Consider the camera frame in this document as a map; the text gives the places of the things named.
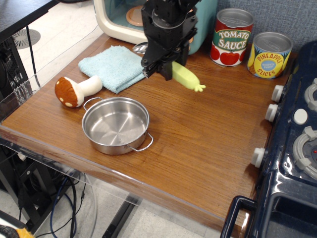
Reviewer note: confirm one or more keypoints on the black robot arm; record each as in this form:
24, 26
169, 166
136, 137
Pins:
168, 26

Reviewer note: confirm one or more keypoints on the stainless steel pot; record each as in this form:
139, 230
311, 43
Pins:
117, 125

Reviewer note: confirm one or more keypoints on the teal toy microwave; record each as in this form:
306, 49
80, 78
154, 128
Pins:
122, 19

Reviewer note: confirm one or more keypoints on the tomato sauce can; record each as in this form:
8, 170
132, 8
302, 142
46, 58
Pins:
231, 35

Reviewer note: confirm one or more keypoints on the plush brown mushroom toy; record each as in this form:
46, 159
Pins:
72, 94

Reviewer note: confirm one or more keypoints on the folded light blue towel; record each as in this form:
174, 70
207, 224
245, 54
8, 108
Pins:
117, 67

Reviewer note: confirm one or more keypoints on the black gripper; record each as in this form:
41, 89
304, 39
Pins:
166, 45

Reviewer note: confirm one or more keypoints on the dark blue toy stove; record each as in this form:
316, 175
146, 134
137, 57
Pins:
285, 205

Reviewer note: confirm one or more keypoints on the pineapple slices can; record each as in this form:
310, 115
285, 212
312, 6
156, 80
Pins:
269, 54

